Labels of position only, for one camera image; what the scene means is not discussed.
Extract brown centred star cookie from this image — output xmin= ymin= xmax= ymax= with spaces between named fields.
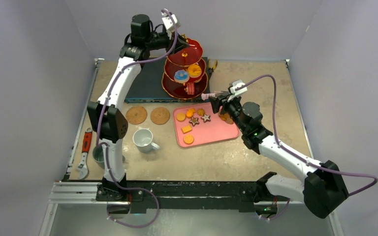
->
xmin=189 ymin=117 xmax=199 ymax=126

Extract white ceramic mug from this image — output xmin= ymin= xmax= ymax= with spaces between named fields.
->
xmin=132 ymin=128 xmax=160 ymax=153

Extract pink silicone metal tongs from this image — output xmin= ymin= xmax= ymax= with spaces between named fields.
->
xmin=201 ymin=92 xmax=226 ymax=101

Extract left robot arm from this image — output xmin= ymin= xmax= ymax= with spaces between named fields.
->
xmin=87 ymin=9 xmax=189 ymax=201

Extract brown baked bread piece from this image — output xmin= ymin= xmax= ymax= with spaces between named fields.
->
xmin=219 ymin=113 xmax=234 ymax=124

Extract red handled adjustable wrench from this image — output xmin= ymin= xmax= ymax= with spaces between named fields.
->
xmin=76 ymin=127 xmax=93 ymax=180

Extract white iced star cookie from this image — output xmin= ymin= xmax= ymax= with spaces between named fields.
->
xmin=201 ymin=114 xmax=211 ymax=122

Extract round biscuit tray corner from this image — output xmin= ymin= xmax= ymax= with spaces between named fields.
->
xmin=183 ymin=134 xmax=194 ymax=145

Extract yellow frosted donut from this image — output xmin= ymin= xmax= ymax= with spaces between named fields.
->
xmin=187 ymin=64 xmax=203 ymax=78

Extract left woven rattan coaster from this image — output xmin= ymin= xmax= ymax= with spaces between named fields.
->
xmin=126 ymin=106 xmax=148 ymax=125

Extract swirl butter cookie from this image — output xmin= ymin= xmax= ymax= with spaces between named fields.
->
xmin=196 ymin=108 xmax=205 ymax=117

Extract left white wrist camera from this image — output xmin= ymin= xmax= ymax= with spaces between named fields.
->
xmin=162 ymin=12 xmax=181 ymax=39

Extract woven rattan coaster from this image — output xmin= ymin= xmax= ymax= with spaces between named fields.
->
xmin=126 ymin=106 xmax=148 ymax=125
xmin=150 ymin=107 xmax=170 ymax=125

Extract pink serving tray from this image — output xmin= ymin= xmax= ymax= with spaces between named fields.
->
xmin=172 ymin=102 xmax=240 ymax=148

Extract blue frosted donut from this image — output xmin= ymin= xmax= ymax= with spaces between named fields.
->
xmin=173 ymin=69 xmax=190 ymax=84

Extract aluminium frame rail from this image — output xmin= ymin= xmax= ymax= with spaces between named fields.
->
xmin=49 ymin=181 xmax=336 ymax=205

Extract red three-tier cake stand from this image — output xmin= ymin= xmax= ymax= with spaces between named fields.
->
xmin=164 ymin=35 xmax=207 ymax=88

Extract square yellow biscuit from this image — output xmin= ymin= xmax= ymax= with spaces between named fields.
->
xmin=181 ymin=125 xmax=192 ymax=134

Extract dark network switch box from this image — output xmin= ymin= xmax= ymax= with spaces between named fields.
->
xmin=125 ymin=59 xmax=216 ymax=103

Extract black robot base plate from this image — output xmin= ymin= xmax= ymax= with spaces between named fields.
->
xmin=95 ymin=179 xmax=286 ymax=215

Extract pink layered cake slice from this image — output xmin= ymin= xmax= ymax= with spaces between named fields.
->
xmin=185 ymin=83 xmax=195 ymax=95

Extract orange fish shaped cake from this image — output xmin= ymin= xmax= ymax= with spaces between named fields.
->
xmin=186 ymin=108 xmax=196 ymax=118

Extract grey ceramic mug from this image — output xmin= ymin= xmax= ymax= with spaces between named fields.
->
xmin=92 ymin=145 xmax=124 ymax=172

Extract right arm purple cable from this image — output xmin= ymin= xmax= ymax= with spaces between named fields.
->
xmin=234 ymin=74 xmax=378 ymax=221

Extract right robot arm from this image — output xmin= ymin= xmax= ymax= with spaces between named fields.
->
xmin=209 ymin=93 xmax=350 ymax=218

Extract right woven rattan coaster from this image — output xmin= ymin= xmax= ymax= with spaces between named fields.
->
xmin=150 ymin=107 xmax=170 ymax=125

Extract round biscuit near fish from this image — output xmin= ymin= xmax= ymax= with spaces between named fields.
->
xmin=176 ymin=113 xmax=187 ymax=122

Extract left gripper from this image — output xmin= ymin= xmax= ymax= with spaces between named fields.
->
xmin=145 ymin=30 xmax=189 ymax=57

